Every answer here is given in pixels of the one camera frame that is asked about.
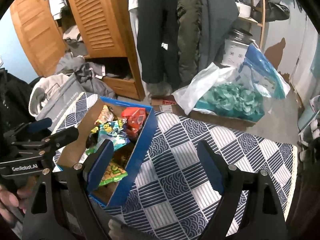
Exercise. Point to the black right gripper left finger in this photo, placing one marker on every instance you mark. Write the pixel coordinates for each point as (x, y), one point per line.
(46, 218)

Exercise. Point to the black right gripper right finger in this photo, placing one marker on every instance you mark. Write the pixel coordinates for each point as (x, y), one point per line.
(263, 216)

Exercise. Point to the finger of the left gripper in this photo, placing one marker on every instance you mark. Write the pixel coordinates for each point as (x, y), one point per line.
(39, 126)
(62, 138)

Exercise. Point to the green peanut snack bag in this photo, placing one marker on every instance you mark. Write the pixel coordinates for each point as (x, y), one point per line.
(113, 173)

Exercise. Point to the teal snack packet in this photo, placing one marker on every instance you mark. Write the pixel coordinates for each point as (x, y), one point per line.
(112, 131)

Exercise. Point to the small red snack bag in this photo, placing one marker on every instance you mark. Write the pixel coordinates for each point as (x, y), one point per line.
(133, 118)

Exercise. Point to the black snack packet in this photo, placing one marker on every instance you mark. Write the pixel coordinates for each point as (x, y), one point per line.
(92, 140)

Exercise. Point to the long gold snack pack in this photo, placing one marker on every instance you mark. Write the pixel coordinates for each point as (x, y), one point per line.
(105, 116)

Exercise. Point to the large orange snack bag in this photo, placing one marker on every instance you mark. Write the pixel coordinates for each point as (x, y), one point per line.
(122, 155)

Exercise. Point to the person's left hand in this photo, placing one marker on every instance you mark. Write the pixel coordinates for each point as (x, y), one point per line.
(16, 200)

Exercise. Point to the grey clothes pile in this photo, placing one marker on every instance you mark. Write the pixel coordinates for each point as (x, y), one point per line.
(52, 96)

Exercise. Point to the blue cardboard box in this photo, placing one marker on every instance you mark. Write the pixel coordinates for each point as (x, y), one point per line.
(117, 194)

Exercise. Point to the blue white patterned cloth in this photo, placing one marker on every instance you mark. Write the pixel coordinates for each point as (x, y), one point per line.
(172, 197)

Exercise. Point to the shoe rack with shoes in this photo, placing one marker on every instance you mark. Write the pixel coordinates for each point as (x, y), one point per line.
(308, 125)

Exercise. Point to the teal tray of packets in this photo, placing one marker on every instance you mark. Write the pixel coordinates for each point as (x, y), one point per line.
(233, 100)

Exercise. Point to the wooden louvered wardrobe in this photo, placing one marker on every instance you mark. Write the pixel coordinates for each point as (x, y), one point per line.
(98, 30)

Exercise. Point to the white plastic bag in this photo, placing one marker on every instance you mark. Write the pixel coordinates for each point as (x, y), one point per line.
(187, 97)

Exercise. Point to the dark hanging jacket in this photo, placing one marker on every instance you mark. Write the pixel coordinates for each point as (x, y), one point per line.
(157, 41)

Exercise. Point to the blue clear plastic bag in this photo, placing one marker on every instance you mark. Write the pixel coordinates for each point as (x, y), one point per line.
(261, 75)

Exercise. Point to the white canister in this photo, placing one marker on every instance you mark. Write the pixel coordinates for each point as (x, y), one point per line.
(235, 46)

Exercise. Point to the olive hanging coat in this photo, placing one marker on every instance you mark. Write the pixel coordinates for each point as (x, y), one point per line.
(189, 20)

